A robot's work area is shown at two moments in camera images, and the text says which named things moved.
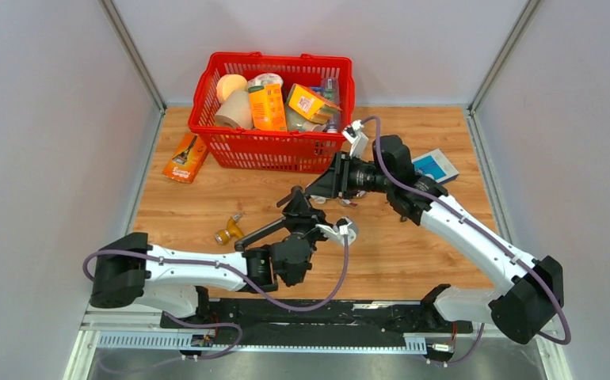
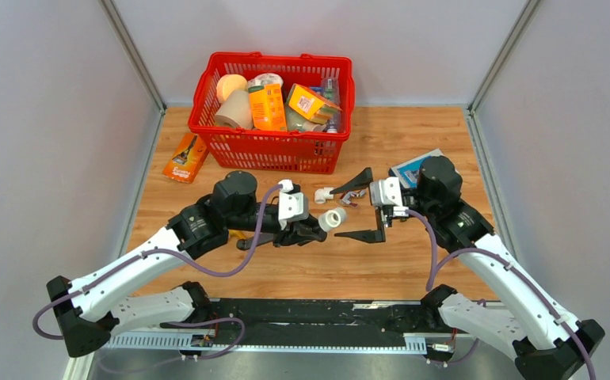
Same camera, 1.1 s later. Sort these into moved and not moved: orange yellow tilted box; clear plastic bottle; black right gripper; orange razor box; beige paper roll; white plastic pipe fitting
Moved: white plastic pipe fitting; black right gripper
Not moved: beige paper roll; clear plastic bottle; orange yellow tilted box; orange razor box
